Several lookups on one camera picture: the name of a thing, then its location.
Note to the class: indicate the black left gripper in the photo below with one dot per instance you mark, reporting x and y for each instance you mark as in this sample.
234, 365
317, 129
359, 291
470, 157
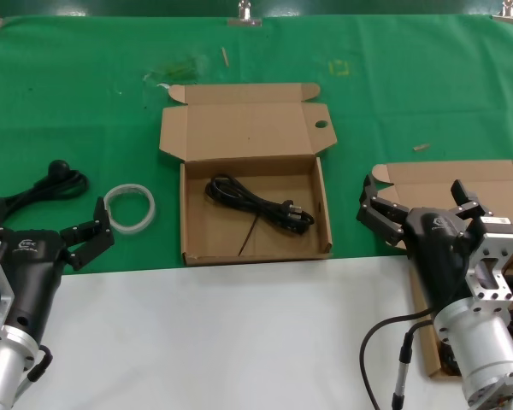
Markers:
34, 273

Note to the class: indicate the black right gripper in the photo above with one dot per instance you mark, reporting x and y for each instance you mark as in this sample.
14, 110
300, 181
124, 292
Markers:
436, 252

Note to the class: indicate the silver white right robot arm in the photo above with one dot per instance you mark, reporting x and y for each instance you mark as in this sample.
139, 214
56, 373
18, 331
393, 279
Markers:
483, 354

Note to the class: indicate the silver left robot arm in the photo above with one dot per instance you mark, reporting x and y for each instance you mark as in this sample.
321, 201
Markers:
0, 376

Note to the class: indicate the open cardboard box with hole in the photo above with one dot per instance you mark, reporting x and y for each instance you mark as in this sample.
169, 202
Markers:
248, 141

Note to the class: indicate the translucent tape roll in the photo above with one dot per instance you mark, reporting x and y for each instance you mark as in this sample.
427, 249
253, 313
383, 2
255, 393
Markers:
150, 213

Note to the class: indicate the short wooden piece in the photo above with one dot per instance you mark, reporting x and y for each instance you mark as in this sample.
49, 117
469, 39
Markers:
422, 147

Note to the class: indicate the green tablecloth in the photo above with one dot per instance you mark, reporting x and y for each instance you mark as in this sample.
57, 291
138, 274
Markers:
68, 107

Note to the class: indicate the thin wooden stick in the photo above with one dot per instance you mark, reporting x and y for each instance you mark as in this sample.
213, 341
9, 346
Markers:
225, 56

